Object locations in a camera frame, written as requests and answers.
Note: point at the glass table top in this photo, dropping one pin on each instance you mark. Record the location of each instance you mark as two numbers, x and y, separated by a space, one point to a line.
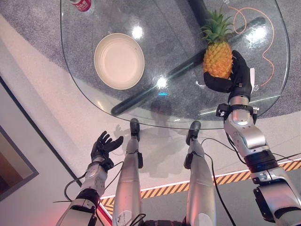
174 58

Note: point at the red labelled bottle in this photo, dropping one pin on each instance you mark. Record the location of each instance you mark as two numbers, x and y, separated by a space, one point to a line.
81 4

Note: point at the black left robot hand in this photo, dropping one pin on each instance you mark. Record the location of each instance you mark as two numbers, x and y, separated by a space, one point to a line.
101 147

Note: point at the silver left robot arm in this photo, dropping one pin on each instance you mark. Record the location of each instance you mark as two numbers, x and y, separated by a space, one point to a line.
87 188

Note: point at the black crossed table base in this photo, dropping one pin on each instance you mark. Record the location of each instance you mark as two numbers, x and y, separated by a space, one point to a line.
178 68

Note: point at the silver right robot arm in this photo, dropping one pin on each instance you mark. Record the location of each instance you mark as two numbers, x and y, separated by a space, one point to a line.
258 162

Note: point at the silver left robot leg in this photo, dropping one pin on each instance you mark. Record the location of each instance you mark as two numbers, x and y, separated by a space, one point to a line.
128 179

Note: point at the yellow pineapple with green crown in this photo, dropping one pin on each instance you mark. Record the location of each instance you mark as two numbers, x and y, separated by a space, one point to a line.
217 50

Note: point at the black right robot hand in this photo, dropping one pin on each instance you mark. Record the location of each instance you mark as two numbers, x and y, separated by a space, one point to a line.
240 75

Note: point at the silver right robot leg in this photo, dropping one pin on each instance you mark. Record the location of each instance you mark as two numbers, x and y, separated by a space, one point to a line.
200 179

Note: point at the silver robot leg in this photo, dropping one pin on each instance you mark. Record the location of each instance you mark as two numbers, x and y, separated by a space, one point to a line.
200 179
128 179

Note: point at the cream round plate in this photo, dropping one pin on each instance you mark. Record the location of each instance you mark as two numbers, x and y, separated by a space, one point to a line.
119 61

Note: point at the yellow black hazard tape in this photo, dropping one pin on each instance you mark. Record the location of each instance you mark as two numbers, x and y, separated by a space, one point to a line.
211 182

